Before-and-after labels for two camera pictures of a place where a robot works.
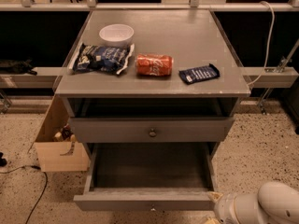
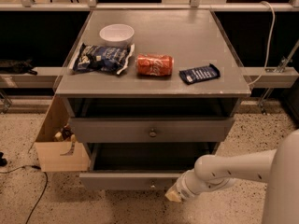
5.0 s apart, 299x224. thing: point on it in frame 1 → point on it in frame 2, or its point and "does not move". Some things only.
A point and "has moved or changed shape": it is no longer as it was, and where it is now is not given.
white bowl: (117, 35) does not move
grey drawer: (147, 176) has moved or changed shape
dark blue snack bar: (199, 74) does not move
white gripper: (224, 207) → (181, 188)
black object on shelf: (17, 66) does not move
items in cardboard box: (64, 134) does not move
